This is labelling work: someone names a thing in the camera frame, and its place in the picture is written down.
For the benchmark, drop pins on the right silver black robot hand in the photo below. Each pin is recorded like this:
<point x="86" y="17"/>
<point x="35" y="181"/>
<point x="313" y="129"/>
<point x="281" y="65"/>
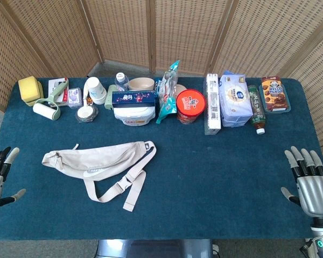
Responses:
<point x="315" y="196"/>

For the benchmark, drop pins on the beige waist bag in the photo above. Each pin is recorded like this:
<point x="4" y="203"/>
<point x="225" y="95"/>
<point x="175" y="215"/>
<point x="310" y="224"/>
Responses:
<point x="105" y="161"/>

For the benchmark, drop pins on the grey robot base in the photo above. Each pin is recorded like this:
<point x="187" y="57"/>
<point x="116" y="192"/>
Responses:
<point x="150" y="250"/>

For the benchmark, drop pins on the teal snack bag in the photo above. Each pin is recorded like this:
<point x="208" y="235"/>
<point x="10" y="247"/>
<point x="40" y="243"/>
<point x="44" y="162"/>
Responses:
<point x="167" y="99"/>

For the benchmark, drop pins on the green white lint roller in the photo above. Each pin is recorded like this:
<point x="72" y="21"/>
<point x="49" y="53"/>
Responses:
<point x="44" y="110"/>

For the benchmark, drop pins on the teal plastic tray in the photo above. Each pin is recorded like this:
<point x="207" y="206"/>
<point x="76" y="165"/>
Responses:
<point x="288" y="107"/>

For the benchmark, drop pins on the yellow sponge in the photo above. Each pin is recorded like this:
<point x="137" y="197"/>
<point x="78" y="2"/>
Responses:
<point x="28" y="87"/>

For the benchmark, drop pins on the green tea bottle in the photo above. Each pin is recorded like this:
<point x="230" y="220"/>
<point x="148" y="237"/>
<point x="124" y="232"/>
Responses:
<point x="257" y="107"/>

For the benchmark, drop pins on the Hello Panda biscuit box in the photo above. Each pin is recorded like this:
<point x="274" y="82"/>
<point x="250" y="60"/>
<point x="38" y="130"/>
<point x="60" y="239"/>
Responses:
<point x="275" y="92"/>

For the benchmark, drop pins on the dark blue table cloth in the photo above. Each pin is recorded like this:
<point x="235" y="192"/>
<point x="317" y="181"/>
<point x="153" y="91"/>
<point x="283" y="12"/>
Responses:
<point x="204" y="174"/>

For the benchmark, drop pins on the white red flat box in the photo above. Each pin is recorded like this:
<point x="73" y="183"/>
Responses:
<point x="53" y="86"/>

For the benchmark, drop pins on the small clear purple box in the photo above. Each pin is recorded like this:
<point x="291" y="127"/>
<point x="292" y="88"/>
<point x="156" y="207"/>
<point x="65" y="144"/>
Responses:
<point x="75" y="97"/>

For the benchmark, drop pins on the white blue tissue pack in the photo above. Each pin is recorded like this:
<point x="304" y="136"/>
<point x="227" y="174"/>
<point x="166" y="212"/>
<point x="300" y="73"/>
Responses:
<point x="235" y="99"/>

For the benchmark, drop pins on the long white clear box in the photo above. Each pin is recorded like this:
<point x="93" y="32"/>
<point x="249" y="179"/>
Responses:
<point x="213" y="104"/>

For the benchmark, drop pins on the pale green plastic object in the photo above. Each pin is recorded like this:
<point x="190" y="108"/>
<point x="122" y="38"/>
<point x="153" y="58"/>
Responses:
<point x="109" y="98"/>

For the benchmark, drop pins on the white plastic tub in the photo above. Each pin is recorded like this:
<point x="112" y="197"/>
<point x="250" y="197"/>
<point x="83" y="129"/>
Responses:
<point x="134" y="117"/>

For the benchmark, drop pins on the red lid noodle cup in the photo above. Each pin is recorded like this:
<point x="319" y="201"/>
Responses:
<point x="191" y="103"/>

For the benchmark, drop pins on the long dark blue box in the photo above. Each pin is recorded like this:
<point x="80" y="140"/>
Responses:
<point x="133" y="99"/>

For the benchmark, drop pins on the small clear water bottle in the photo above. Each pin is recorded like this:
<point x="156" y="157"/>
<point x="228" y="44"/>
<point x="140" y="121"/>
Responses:
<point x="121" y="82"/>

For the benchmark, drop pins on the beige round dish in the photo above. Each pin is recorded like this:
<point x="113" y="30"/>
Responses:
<point x="181" y="88"/>

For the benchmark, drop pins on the beige bowl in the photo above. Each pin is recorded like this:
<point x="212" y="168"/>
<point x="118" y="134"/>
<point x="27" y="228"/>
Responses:
<point x="141" y="84"/>

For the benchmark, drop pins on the woven bamboo folding screen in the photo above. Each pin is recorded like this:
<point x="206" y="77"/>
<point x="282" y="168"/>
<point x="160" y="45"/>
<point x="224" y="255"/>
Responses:
<point x="123" y="27"/>

